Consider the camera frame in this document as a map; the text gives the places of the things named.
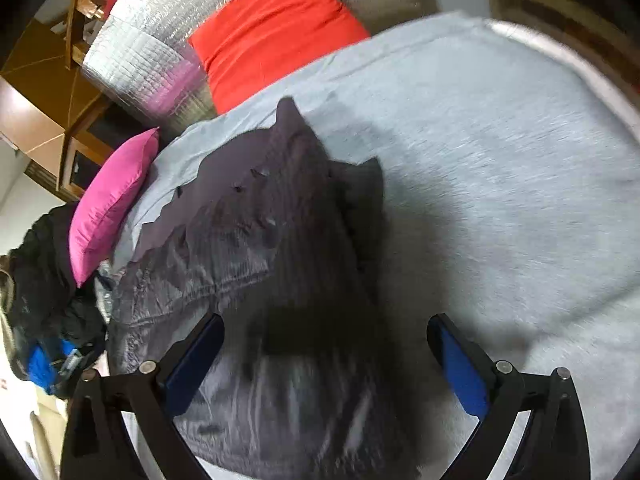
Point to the wooden cabinet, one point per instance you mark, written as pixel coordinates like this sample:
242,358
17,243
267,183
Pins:
45,110

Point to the silver foil insulation mat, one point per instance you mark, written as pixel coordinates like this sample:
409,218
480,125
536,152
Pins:
145,45

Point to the beige fleece garment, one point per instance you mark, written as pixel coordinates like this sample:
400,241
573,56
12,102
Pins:
5,305

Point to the red pillow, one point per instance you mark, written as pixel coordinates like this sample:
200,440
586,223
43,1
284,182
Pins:
275,30

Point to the blue jacket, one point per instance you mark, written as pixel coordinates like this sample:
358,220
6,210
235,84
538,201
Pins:
45,365

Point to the dark quilted zip jacket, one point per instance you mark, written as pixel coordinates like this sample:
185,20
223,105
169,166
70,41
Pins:
280,260

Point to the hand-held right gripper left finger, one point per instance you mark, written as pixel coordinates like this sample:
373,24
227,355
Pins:
195,365

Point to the clear plastic bag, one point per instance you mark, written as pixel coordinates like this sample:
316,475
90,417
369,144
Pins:
105,290

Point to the black puffer coat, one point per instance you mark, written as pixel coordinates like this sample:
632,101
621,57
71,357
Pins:
45,280

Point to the white mattress pad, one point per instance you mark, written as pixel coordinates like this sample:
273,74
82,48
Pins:
550,35

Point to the grey bed blanket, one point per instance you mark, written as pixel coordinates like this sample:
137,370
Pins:
500,185

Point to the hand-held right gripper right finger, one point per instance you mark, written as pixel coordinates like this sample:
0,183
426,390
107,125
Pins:
460,365

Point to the pink pillow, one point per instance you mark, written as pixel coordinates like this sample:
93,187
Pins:
110,200

